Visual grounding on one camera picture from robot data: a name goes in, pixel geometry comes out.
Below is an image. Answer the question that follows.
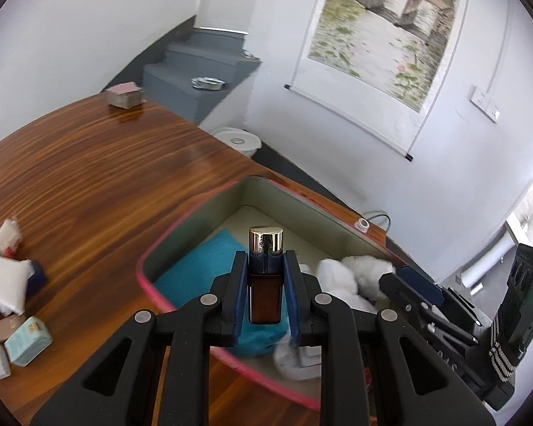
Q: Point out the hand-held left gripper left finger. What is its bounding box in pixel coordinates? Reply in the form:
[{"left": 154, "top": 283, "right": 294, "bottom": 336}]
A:
[{"left": 30, "top": 251, "right": 249, "bottom": 426}]

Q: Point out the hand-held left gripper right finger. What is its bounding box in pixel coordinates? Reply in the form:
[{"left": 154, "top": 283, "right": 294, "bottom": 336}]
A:
[{"left": 283, "top": 251, "right": 494, "bottom": 426}]

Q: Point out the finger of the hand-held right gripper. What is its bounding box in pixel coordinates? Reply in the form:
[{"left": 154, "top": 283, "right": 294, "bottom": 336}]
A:
[
  {"left": 379, "top": 265, "right": 454, "bottom": 317},
  {"left": 402, "top": 304, "right": 479, "bottom": 348}
]

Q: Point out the brown bottle with gold cap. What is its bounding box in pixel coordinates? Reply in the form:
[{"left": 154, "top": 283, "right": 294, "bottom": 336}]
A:
[{"left": 247, "top": 226, "right": 285, "bottom": 324}]

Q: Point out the pink storage box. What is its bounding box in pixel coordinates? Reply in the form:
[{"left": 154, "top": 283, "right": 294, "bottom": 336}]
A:
[{"left": 136, "top": 176, "right": 427, "bottom": 411}]

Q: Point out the wooden desktop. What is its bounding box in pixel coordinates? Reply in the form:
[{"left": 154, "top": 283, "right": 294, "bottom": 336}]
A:
[{"left": 0, "top": 93, "right": 409, "bottom": 426}]

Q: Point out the white grey sock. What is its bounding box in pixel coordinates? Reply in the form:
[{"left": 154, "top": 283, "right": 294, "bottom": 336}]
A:
[{"left": 273, "top": 332, "right": 323, "bottom": 382}]

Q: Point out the teal towel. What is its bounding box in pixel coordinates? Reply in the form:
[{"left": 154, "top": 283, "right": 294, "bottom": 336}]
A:
[{"left": 153, "top": 229, "right": 290, "bottom": 356}]

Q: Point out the white fluffy bundle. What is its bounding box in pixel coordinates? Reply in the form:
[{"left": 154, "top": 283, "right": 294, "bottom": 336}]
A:
[{"left": 314, "top": 255, "right": 397, "bottom": 312}]

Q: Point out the white bucket lid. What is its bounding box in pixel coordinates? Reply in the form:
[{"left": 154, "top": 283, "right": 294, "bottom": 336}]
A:
[{"left": 212, "top": 127, "right": 263, "bottom": 159}]

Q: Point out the pale green box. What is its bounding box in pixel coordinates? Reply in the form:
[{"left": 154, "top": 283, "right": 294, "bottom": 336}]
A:
[{"left": 4, "top": 316, "right": 54, "bottom": 367}]

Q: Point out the foil tray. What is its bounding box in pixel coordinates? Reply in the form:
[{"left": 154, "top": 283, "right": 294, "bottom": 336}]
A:
[{"left": 191, "top": 76, "right": 226, "bottom": 93}]

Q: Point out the white tissue pack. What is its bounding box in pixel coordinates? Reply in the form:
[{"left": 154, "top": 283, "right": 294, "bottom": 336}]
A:
[{"left": 0, "top": 255, "right": 37, "bottom": 317}]

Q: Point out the pink-topped paper block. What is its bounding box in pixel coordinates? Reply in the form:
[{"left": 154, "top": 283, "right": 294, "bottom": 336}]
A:
[{"left": 106, "top": 82, "right": 144, "bottom": 110}]

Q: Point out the grey staircase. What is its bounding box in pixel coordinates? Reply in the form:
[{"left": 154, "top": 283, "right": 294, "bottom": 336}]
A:
[{"left": 102, "top": 15, "right": 264, "bottom": 126}]

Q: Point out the beige pouch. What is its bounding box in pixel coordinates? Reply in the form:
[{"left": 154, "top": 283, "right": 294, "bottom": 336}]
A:
[{"left": 0, "top": 314, "right": 26, "bottom": 347}]

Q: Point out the grey cable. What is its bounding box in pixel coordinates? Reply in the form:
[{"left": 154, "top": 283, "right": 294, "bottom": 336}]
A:
[{"left": 362, "top": 212, "right": 392, "bottom": 232}]

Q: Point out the white wall socket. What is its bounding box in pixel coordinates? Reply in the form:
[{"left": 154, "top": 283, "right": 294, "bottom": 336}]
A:
[{"left": 470, "top": 85, "right": 504, "bottom": 123}]

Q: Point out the landscape wall scroll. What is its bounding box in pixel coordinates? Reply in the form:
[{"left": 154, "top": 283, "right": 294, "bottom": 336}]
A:
[{"left": 284, "top": 0, "right": 472, "bottom": 163}]

